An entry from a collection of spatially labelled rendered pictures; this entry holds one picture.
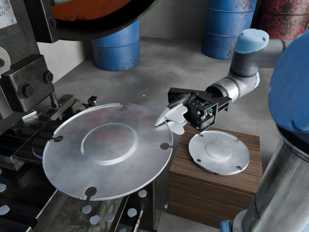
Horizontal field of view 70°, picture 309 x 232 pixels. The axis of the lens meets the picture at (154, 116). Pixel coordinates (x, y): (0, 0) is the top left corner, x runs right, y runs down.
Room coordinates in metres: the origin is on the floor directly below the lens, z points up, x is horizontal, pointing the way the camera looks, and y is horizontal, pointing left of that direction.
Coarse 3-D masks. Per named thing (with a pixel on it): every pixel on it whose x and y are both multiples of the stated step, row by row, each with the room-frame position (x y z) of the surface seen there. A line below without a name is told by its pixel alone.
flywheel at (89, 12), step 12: (72, 0) 0.74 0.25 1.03; (84, 0) 0.73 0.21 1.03; (96, 0) 0.72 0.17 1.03; (108, 0) 0.71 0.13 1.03; (120, 0) 0.70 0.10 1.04; (132, 0) 0.72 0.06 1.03; (60, 12) 0.76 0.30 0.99; (72, 12) 0.74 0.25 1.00; (84, 12) 0.73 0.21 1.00; (96, 12) 0.72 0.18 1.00; (108, 12) 0.71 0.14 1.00
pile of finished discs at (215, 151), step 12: (204, 132) 0.92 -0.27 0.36; (216, 132) 0.92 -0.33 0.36; (192, 144) 0.83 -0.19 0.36; (204, 144) 0.83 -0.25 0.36; (216, 144) 0.82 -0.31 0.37; (228, 144) 0.83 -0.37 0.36; (240, 144) 0.83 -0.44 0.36; (192, 156) 0.74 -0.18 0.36; (204, 156) 0.74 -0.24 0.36; (216, 156) 0.74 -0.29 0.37; (228, 156) 0.74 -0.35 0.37; (240, 156) 0.74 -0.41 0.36; (204, 168) 0.67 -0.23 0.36; (216, 168) 0.67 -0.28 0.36; (228, 168) 0.67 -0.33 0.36; (240, 168) 0.67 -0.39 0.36
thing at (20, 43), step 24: (0, 0) 0.42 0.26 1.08; (0, 24) 0.41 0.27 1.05; (24, 24) 0.46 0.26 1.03; (0, 48) 0.38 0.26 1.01; (24, 48) 0.44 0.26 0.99; (0, 72) 0.36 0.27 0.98; (24, 72) 0.38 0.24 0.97; (48, 72) 0.43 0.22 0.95; (0, 96) 0.35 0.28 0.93; (24, 96) 0.36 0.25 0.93
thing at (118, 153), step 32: (64, 128) 0.43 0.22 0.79; (96, 128) 0.42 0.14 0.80; (128, 128) 0.41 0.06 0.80; (160, 128) 0.42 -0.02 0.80; (64, 160) 0.33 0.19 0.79; (96, 160) 0.32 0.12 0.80; (128, 160) 0.32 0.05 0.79; (160, 160) 0.32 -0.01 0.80; (64, 192) 0.25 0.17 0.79; (96, 192) 0.25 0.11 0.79; (128, 192) 0.24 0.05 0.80
